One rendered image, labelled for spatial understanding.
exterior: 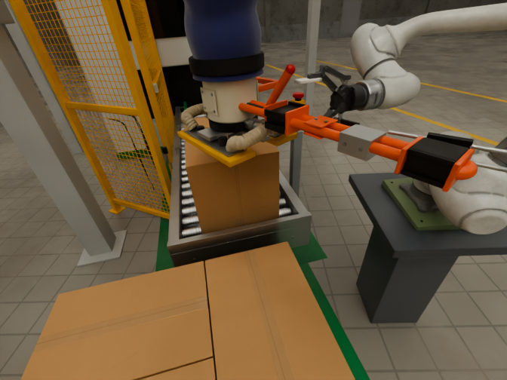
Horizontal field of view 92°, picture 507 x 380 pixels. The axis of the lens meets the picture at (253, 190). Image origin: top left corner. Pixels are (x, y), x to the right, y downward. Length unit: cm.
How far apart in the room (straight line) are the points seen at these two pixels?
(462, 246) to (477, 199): 26
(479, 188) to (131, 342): 117
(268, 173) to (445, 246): 70
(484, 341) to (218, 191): 155
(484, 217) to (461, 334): 105
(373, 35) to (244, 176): 67
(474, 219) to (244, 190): 79
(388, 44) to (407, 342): 140
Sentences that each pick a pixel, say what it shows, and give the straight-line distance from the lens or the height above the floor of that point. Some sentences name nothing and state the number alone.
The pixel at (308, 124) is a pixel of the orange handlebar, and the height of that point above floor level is 121.
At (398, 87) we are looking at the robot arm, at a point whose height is 123.
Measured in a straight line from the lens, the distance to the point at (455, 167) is 48.
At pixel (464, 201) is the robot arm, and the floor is 97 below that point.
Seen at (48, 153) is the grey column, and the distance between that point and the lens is 184.
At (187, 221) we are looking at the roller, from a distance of 139.
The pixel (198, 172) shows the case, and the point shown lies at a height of 91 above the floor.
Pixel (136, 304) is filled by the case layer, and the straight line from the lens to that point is 114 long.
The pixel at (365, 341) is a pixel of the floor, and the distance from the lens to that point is 163.
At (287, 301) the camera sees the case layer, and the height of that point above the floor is 54.
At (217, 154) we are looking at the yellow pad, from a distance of 76.
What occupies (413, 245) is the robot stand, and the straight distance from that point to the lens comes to 103.
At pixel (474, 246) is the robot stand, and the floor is 75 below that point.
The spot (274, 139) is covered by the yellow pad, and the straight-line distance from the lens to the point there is 83.
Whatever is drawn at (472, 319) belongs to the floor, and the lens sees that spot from 195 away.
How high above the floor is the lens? 143
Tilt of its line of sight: 35 degrees down
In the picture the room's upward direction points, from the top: 4 degrees counter-clockwise
